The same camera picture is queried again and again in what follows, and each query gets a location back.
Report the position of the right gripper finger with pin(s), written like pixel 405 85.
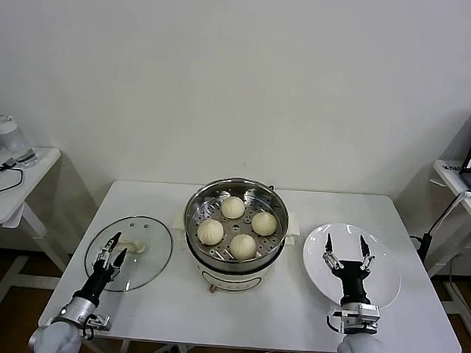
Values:
pixel 364 248
pixel 329 246

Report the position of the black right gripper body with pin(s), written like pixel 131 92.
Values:
pixel 352 281

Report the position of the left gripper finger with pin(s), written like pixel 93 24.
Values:
pixel 120 257
pixel 113 241

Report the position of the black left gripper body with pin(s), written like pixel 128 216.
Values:
pixel 97 282

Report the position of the round glass pot lid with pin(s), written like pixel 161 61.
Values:
pixel 153 239

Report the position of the white steamed baozi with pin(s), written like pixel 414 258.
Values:
pixel 211 231
pixel 243 246
pixel 264 222
pixel 233 206

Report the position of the perforated steel steamer basket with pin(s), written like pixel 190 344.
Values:
pixel 271 245

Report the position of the white oval plate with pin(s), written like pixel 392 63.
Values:
pixel 381 255

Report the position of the white side table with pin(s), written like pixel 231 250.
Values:
pixel 453 176
pixel 1 200

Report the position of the white label sticker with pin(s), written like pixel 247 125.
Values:
pixel 452 167

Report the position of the small grey adapter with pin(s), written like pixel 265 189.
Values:
pixel 9 164

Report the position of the clear water bottle white cap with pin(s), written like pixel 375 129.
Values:
pixel 16 141

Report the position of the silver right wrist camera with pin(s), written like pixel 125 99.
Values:
pixel 366 314

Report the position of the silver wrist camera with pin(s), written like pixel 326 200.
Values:
pixel 366 314
pixel 99 323

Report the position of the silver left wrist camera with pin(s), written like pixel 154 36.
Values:
pixel 99 323

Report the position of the black post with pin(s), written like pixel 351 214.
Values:
pixel 425 246

